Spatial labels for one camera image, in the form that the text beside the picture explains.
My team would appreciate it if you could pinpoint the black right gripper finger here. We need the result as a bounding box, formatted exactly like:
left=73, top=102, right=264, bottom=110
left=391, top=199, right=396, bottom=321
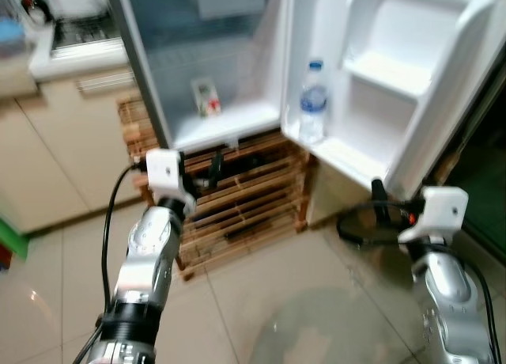
left=370, top=178, right=391, bottom=223

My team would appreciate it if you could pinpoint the white fridge door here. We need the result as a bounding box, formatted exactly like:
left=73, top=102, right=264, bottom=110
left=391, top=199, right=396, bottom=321
left=280, top=0, right=506, bottom=201

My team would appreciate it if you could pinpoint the grey fridge drawer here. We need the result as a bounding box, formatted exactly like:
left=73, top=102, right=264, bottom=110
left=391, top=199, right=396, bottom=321
left=193, top=0, right=268, bottom=21

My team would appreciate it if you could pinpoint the white topped beige cabinet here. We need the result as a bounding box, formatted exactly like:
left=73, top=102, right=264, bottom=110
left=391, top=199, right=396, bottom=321
left=306, top=161, right=382, bottom=228

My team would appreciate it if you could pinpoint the wooden slatted rack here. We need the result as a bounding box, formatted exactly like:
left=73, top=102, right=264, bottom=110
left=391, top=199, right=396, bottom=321
left=117, top=95, right=314, bottom=281

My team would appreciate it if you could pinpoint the small white drink carton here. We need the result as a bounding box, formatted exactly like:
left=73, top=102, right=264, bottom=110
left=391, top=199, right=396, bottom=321
left=191, top=77, right=224, bottom=119

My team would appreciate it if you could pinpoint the green glass sliding door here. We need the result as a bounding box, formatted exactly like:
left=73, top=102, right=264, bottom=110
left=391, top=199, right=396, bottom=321
left=441, top=62, right=506, bottom=264

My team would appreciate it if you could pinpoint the clear plastic water bottle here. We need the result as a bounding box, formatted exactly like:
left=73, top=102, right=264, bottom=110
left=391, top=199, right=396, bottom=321
left=298, top=59, right=330, bottom=146

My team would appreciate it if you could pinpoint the white kitchen countertop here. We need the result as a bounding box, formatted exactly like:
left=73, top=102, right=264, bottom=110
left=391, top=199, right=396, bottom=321
left=28, top=24, right=132, bottom=85

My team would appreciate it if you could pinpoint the dark gas stove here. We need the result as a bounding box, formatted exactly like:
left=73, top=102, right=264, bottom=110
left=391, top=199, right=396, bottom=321
left=51, top=13, right=120, bottom=51

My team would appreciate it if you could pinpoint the green plastic item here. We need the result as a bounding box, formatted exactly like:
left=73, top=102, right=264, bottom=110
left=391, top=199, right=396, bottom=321
left=0, top=213, right=31, bottom=260

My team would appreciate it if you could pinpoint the red plastic item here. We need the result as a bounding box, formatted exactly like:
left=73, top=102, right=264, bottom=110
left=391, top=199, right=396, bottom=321
left=0, top=241, right=13, bottom=271

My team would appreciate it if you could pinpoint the blue container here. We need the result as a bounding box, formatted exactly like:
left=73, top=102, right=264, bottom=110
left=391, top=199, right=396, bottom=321
left=0, top=16, right=29, bottom=59

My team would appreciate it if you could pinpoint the dark red bottle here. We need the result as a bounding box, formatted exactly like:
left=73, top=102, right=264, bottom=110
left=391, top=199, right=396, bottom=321
left=19, top=0, right=49, bottom=25

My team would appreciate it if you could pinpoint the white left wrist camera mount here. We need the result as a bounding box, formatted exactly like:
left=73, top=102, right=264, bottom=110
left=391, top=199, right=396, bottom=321
left=145, top=148, right=198, bottom=215

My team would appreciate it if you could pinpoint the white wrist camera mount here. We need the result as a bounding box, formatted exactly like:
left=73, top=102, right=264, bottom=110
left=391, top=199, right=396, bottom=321
left=145, top=148, right=198, bottom=215
left=397, top=186, right=470, bottom=244

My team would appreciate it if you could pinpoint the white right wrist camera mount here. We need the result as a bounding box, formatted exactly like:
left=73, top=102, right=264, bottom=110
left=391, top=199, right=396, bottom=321
left=397, top=186, right=470, bottom=244

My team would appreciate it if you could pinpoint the metal drawer handle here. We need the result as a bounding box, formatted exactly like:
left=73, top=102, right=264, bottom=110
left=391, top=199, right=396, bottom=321
left=74, top=69, right=138, bottom=94

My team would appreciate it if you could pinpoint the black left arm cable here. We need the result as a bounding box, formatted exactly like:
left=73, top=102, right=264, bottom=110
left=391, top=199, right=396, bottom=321
left=74, top=161, right=152, bottom=364

